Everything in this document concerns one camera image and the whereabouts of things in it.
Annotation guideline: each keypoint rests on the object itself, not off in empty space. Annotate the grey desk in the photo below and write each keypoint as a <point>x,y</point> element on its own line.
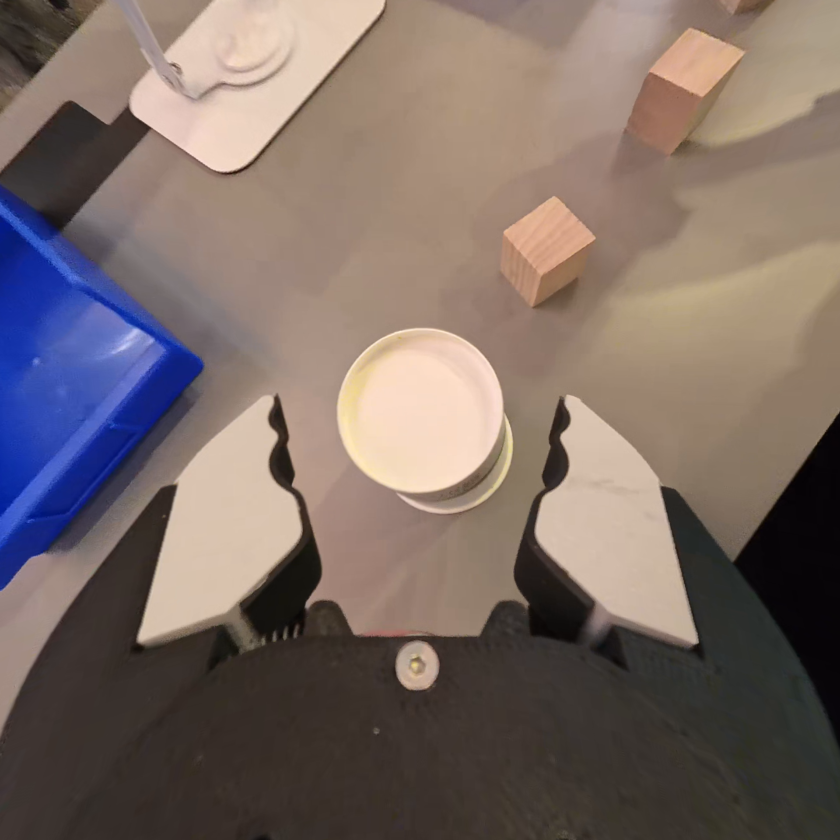
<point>394,229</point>

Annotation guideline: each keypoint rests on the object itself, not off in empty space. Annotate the white paper cup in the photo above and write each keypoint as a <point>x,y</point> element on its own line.
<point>420,407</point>

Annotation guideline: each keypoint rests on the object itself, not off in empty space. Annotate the blue plastic bin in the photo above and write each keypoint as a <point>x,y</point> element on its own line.
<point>79,394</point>

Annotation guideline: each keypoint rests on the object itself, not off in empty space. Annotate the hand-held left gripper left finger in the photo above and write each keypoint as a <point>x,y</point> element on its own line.
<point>229,525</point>

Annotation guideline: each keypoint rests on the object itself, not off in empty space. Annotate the wooden cube block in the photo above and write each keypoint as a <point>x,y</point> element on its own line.
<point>548,251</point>
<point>741,4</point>
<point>686,92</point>

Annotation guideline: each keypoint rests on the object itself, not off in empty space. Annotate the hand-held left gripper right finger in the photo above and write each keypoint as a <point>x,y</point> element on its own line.
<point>604,525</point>

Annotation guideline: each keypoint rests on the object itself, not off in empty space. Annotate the white document stand wooden board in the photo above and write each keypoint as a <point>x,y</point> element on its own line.
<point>216,124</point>

